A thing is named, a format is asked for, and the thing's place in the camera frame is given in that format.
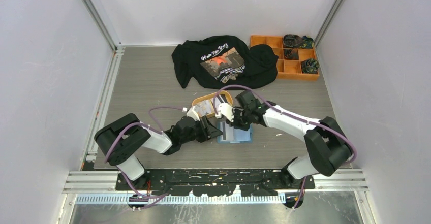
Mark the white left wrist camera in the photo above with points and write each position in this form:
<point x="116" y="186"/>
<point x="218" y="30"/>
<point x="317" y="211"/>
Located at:
<point x="192" y="113"/>

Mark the yellow oval tray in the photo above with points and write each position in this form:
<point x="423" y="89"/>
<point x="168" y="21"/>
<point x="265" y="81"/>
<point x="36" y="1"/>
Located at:
<point x="211" y="97"/>

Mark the green rolled sock top right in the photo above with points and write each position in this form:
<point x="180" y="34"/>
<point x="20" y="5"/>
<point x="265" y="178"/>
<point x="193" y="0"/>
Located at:
<point x="307" y="42"/>

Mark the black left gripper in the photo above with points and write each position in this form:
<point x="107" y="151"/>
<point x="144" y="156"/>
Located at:
<point x="209" y="131"/>

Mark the silver vip card in tray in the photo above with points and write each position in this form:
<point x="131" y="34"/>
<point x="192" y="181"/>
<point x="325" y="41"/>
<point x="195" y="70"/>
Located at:
<point x="204" y="108"/>

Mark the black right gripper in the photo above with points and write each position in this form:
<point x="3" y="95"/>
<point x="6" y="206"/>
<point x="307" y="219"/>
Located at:
<point x="235" y="123"/>

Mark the black printed t-shirt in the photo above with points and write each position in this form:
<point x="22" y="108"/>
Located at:
<point x="219" y="61"/>

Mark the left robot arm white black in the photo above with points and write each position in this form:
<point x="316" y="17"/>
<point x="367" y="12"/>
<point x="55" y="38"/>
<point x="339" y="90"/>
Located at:
<point x="120" y="140"/>

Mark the blue leather card holder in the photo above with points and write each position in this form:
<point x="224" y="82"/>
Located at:
<point x="241" y="136"/>

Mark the dark rolled sock top left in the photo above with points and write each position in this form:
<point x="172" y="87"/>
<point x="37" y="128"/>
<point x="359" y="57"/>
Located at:
<point x="292" y="41"/>

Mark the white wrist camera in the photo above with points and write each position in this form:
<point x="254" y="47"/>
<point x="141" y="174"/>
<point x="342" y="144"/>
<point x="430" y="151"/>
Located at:
<point x="224" y="110"/>
<point x="192" y="113"/>

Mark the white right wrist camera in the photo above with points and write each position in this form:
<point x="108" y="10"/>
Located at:
<point x="224" y="110"/>

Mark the green patterned sock lower right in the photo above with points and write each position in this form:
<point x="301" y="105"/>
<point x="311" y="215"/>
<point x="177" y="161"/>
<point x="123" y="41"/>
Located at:
<point x="310" y="66"/>

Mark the dark sock middle compartment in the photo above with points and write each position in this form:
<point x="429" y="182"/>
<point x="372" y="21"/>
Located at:
<point x="290" y="54"/>

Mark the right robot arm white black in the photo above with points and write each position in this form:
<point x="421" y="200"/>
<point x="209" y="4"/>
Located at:
<point x="326" y="145"/>

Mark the orange wooden compartment tray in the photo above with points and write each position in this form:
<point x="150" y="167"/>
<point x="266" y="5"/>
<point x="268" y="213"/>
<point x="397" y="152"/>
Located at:
<point x="287" y="69"/>

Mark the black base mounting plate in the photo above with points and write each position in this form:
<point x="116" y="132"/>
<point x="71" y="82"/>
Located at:
<point x="216" y="182"/>

